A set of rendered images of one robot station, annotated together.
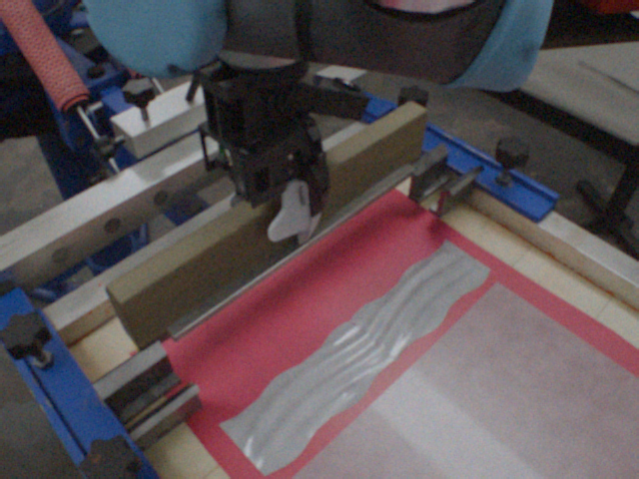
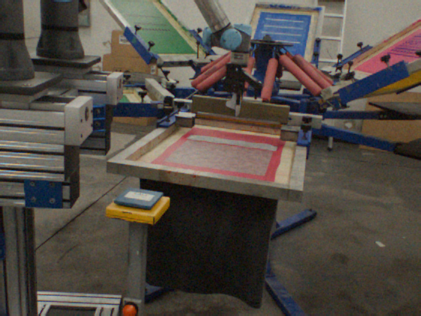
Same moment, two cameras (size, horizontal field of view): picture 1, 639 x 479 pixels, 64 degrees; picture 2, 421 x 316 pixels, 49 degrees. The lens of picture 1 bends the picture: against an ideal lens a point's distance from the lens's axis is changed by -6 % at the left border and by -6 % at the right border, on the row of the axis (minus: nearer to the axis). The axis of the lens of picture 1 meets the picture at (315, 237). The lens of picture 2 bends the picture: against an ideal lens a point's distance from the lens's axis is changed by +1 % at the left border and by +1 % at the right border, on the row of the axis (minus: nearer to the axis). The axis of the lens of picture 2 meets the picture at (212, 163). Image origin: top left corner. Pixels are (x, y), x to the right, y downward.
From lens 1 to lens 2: 1.66 m
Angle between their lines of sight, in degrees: 53
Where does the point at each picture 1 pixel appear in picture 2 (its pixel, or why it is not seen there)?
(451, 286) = (260, 145)
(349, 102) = (254, 83)
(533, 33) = (222, 37)
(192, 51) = (205, 40)
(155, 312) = (198, 104)
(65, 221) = not seen: hidden behind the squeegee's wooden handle
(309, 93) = (243, 74)
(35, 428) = not seen: hidden behind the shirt
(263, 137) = (231, 78)
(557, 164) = not seen: outside the picture
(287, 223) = (231, 103)
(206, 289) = (210, 109)
